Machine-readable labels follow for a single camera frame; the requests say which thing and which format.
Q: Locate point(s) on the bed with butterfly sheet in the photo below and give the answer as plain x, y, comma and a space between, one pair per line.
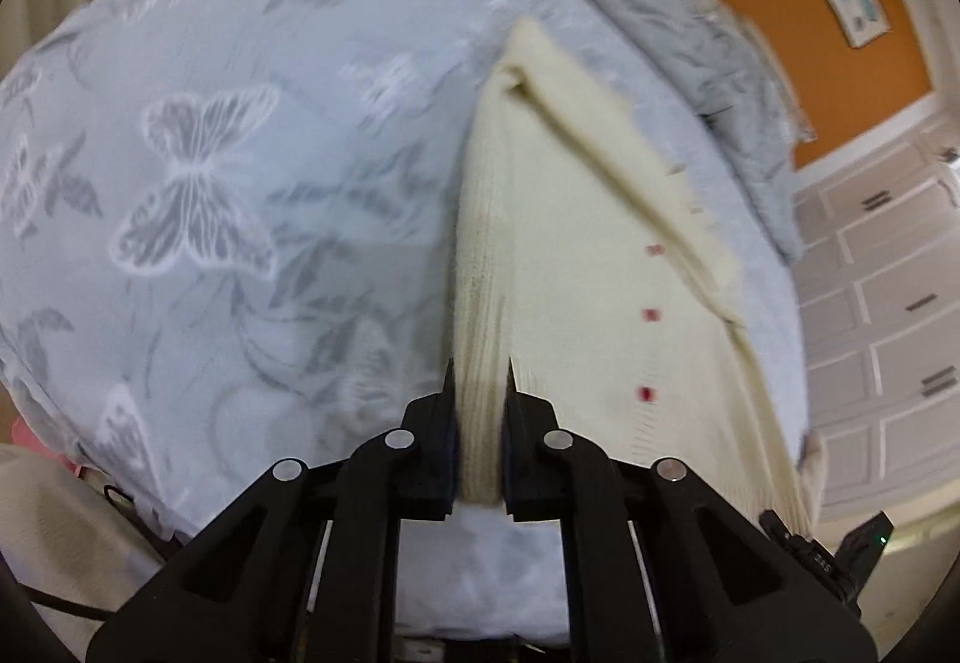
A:
225, 183

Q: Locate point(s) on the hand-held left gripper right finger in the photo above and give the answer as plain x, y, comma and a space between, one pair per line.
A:
511, 442

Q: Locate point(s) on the grey patterned pillow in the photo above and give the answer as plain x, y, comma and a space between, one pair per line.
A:
697, 70

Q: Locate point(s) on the cream knit cardigan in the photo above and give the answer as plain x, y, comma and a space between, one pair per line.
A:
570, 258

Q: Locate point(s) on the beige cloth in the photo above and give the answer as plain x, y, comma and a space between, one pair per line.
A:
60, 543

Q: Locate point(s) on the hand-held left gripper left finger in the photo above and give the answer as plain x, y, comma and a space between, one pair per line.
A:
448, 438

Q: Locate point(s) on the pink cloth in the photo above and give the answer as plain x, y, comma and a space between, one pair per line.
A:
30, 442

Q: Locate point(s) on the white panelled cabinet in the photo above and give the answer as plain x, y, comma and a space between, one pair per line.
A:
885, 303

